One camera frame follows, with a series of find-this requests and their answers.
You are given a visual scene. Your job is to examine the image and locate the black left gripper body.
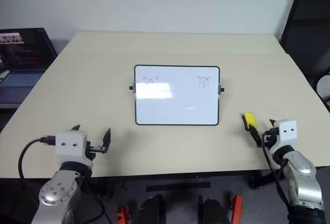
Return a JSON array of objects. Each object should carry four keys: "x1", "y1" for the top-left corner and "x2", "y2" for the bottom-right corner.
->
[{"x1": 86, "y1": 142, "x2": 107, "y2": 161}]

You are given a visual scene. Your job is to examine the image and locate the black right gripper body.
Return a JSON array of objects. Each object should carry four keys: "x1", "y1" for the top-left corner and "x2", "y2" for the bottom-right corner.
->
[{"x1": 262, "y1": 127, "x2": 281, "y2": 146}]

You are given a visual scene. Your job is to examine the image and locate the yellow sponge with dark underside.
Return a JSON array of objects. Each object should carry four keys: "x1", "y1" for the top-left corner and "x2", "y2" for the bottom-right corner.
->
[{"x1": 241, "y1": 111, "x2": 257, "y2": 132}]

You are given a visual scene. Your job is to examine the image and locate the black table leg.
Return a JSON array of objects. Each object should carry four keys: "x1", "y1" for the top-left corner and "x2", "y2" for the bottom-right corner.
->
[{"x1": 247, "y1": 168, "x2": 279, "y2": 190}]

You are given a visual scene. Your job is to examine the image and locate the white round object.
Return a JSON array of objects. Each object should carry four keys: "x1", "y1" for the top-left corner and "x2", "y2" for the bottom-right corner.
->
[{"x1": 316, "y1": 74, "x2": 330, "y2": 104}]

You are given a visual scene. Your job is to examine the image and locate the orange-red clamp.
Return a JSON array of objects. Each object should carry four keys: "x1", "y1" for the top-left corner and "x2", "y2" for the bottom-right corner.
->
[
  {"x1": 230, "y1": 195, "x2": 244, "y2": 224},
  {"x1": 115, "y1": 203, "x2": 130, "y2": 224}
]

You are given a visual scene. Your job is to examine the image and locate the dark rounded shape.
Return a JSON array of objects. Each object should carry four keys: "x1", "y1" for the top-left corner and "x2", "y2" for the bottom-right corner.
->
[
  {"x1": 131, "y1": 194, "x2": 166, "y2": 224},
  {"x1": 197, "y1": 195, "x2": 232, "y2": 224}
]

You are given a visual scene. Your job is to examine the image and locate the black-framed small whiteboard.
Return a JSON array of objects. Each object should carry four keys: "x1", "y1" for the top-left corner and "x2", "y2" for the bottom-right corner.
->
[{"x1": 128, "y1": 65, "x2": 225, "y2": 126}]

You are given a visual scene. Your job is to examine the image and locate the open dark laptop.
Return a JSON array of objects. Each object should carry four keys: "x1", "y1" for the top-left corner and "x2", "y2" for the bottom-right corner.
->
[{"x1": 0, "y1": 27, "x2": 59, "y2": 109}]

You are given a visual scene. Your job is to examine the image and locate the black chair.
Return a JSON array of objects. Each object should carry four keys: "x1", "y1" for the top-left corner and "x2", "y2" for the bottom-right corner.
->
[{"x1": 279, "y1": 0, "x2": 330, "y2": 101}]

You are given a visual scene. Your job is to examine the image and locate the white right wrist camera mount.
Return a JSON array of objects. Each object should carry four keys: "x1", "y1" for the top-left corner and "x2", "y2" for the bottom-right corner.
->
[{"x1": 272, "y1": 119, "x2": 298, "y2": 145}]

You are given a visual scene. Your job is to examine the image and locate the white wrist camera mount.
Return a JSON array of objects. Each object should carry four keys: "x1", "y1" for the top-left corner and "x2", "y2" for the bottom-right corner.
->
[
  {"x1": 55, "y1": 130, "x2": 88, "y2": 163},
  {"x1": 272, "y1": 119, "x2": 298, "y2": 145}
]

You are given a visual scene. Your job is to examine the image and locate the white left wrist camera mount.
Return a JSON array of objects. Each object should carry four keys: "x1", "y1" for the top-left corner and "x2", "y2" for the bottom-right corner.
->
[{"x1": 55, "y1": 130, "x2": 88, "y2": 163}]

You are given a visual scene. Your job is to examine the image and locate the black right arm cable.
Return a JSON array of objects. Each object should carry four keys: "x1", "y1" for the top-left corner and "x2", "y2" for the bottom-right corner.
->
[{"x1": 261, "y1": 134, "x2": 291, "y2": 206}]

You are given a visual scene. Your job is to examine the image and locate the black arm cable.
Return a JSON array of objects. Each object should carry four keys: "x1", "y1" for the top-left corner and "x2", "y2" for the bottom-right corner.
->
[
  {"x1": 19, "y1": 136, "x2": 56, "y2": 204},
  {"x1": 261, "y1": 134, "x2": 291, "y2": 206}
]

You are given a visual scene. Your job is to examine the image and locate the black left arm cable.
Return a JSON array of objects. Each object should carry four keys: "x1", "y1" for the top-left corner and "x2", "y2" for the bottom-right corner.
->
[{"x1": 19, "y1": 136, "x2": 56, "y2": 204}]

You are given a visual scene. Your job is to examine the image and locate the black table frame bar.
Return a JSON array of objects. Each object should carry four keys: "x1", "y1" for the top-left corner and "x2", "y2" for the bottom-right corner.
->
[{"x1": 145, "y1": 181, "x2": 212, "y2": 193}]

